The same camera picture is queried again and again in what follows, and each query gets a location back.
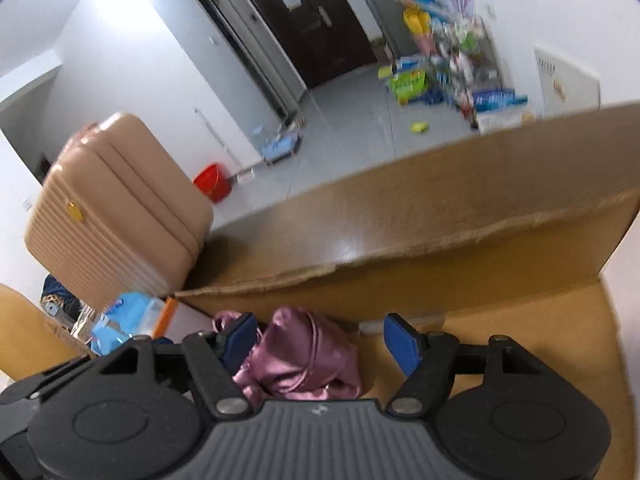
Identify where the peach ribbed suitcase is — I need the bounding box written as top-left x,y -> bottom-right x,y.
24,113 -> 214,311

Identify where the dark brown entrance door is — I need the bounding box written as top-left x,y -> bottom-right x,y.
250,0 -> 376,89

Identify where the blue wet wipes pack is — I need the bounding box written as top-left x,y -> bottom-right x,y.
90,292 -> 165,356

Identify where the small blue floor tray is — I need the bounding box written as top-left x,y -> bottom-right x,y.
260,132 -> 302,166

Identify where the green snack bag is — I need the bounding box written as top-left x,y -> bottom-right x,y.
390,70 -> 428,105

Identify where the red plastic bucket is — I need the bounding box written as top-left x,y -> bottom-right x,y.
193,162 -> 231,204

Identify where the red cardboard box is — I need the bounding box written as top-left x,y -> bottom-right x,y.
179,103 -> 639,479

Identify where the cluttered wire storage rack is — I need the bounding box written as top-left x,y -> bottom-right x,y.
399,0 -> 502,116

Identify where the pink satin pouch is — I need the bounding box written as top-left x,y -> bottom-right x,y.
233,307 -> 362,406

